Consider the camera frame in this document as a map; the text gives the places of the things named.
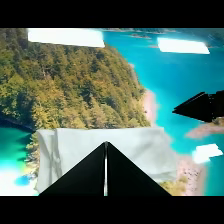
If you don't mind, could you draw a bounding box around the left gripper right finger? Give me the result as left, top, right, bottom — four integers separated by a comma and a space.
107, 141, 172, 197

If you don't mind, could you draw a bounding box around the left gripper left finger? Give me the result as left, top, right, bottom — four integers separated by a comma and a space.
39, 142, 107, 197

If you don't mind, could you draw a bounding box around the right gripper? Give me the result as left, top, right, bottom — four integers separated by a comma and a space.
172, 89, 224, 124

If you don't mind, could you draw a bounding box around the white garment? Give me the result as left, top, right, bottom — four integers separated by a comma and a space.
33, 126, 178, 195

